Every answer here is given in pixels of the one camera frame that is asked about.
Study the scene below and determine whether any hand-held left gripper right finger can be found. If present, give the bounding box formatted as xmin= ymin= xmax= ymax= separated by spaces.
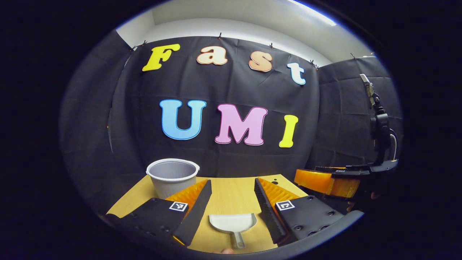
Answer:
xmin=254 ymin=177 xmax=345 ymax=247

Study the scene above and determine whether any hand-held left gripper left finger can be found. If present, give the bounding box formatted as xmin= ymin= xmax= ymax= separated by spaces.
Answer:
xmin=105 ymin=179 xmax=213 ymax=247

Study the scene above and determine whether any white plastic dustpan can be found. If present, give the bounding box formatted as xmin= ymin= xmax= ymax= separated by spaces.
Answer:
xmin=209 ymin=213 xmax=257 ymax=249

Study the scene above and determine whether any grey plastic garbage bin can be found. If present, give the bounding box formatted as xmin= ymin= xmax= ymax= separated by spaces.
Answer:
xmin=146 ymin=158 xmax=200 ymax=200

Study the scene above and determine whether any yellow wooden desktop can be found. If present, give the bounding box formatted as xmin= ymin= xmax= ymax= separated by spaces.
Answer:
xmin=106 ymin=176 xmax=309 ymax=254

